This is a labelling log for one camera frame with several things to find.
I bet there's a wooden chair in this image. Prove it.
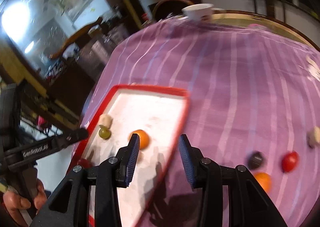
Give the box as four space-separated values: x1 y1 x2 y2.
49 17 103 59

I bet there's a beige foam piece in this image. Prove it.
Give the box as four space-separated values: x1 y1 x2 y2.
307 126 320 148
98 113 113 129

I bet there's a red rimmed white tray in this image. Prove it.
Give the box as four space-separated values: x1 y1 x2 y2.
69 84 189 226

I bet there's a purple striped tablecloth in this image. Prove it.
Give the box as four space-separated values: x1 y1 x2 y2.
82 19 319 226

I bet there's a dark purple plum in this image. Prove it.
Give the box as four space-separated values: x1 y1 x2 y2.
247 151 265 170

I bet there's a green grape ball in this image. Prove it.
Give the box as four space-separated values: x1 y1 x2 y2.
98 125 111 140

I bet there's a red tomato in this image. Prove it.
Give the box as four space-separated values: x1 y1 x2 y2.
281 151 299 173
76 158 93 169

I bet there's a large orange back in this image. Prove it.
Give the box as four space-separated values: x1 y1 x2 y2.
253 172 272 193

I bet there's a white mug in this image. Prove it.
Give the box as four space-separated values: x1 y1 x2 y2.
182 3 224 23

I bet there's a person left hand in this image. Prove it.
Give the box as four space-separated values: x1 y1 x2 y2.
3 179 47 226

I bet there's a small orange mandarin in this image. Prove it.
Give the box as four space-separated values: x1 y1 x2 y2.
129 130 150 150

